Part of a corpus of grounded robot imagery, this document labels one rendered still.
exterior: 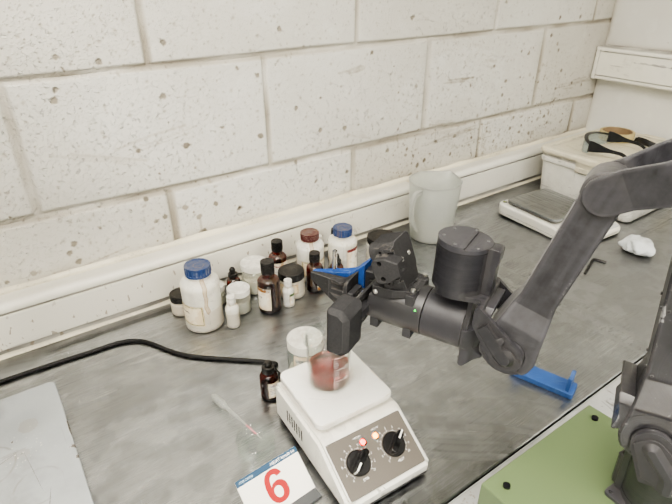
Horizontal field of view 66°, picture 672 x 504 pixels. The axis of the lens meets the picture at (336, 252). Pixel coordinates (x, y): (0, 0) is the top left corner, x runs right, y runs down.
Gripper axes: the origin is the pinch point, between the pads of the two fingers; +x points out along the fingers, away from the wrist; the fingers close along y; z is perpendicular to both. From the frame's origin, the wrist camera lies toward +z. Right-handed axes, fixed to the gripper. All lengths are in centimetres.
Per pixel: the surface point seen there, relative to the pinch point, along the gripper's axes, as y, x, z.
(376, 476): 7.3, -10.4, -21.8
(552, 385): -23.7, -27.1, -24.1
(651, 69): -136, -30, 8
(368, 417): 1.9, -6.5, -18.6
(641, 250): -78, -37, -22
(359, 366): -4.5, -1.7, -16.7
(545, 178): -107, -11, -20
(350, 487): 10.5, -8.4, -21.6
